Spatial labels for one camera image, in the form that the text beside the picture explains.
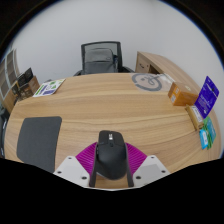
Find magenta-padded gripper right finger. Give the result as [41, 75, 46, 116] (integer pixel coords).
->
[124, 142, 172, 188]

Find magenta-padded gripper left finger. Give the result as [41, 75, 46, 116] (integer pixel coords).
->
[53, 141, 100, 188]

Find black computer mouse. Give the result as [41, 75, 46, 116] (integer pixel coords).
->
[94, 130, 129, 181]

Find dark grey mouse pad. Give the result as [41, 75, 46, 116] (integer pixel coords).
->
[16, 115, 63, 174]

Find small blue package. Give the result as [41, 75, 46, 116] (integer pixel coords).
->
[198, 128, 210, 150]

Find small tan box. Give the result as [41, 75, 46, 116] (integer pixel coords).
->
[185, 104, 205, 131]

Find green package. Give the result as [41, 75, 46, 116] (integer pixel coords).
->
[203, 116, 217, 150]

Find black bulky chair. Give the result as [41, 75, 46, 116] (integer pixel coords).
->
[0, 108, 10, 158]

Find orange-brown box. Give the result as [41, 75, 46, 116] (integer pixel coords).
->
[167, 81, 199, 107]

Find white sticker sheet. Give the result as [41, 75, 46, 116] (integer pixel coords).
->
[32, 78, 67, 98]

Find purple card package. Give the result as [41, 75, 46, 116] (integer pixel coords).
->
[194, 75, 220, 119]

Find large brown cardboard box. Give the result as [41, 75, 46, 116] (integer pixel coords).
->
[21, 75, 41, 98]

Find small brown cardboard box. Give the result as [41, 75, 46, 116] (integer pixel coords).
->
[9, 81, 23, 102]

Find black cardboard box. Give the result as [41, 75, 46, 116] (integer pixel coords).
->
[16, 67, 34, 87]

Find wooden side desk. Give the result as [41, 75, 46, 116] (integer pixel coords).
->
[134, 50, 201, 88]

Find grey backpack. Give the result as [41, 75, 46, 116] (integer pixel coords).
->
[83, 47, 116, 74]

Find wooden shelf unit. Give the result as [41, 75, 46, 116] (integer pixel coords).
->
[0, 48, 19, 114]

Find black mesh office chair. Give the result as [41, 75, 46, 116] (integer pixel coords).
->
[73, 40, 135, 77]

